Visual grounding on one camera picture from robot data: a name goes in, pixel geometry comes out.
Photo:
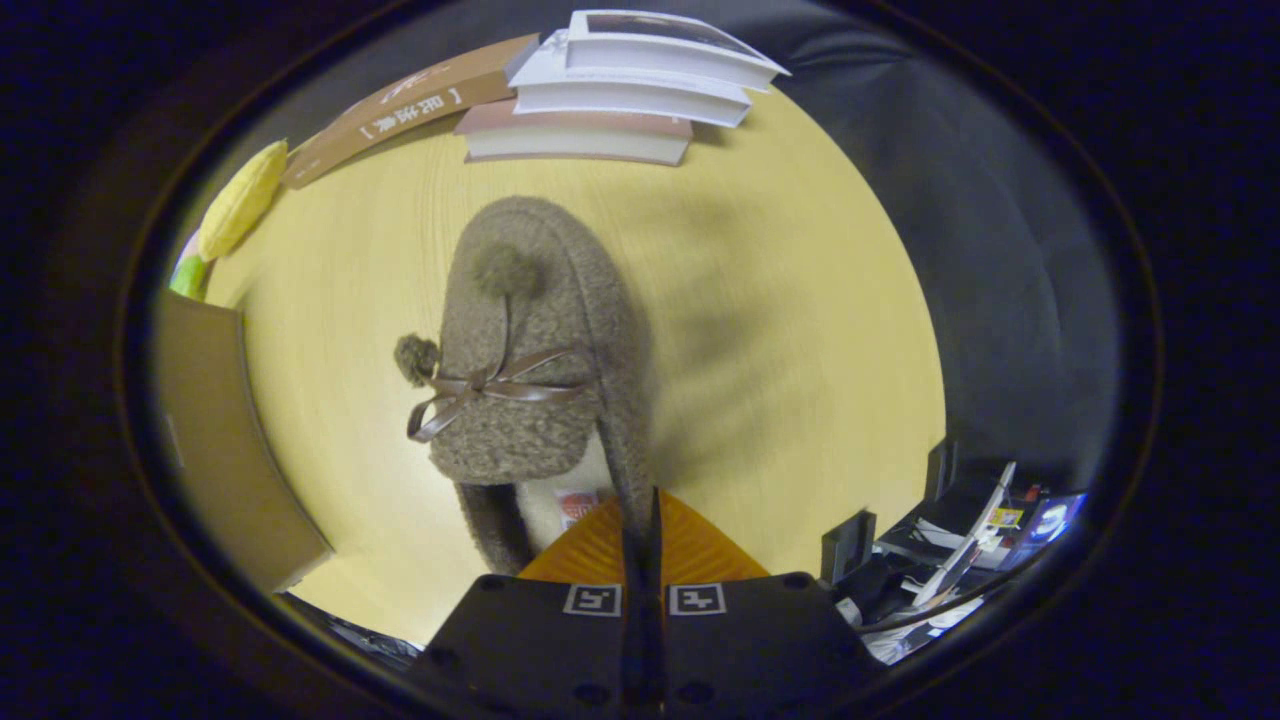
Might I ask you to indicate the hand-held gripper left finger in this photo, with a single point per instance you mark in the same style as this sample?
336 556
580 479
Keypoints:
530 650

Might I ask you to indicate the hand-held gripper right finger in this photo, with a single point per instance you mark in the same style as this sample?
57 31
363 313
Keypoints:
760 650

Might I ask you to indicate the brown fuzzy shoe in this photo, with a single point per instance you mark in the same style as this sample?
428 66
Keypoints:
540 300

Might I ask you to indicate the beige fabric storage box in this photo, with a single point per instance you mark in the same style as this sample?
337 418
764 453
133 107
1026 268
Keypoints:
230 450

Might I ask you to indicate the black table clamp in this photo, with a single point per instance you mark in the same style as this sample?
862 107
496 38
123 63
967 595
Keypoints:
940 470
848 545

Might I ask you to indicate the lit device screen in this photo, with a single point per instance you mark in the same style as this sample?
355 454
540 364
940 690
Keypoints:
1050 520

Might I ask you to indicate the pink and green plush toy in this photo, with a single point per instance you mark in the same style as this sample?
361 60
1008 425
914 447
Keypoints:
188 278

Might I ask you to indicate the pinkish brown cover book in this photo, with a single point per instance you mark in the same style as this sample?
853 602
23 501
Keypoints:
570 145

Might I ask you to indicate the yellow round plush cushion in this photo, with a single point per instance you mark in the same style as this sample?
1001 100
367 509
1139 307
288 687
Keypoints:
240 200

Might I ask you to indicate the plain white book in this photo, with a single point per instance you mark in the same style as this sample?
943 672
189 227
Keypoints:
620 100

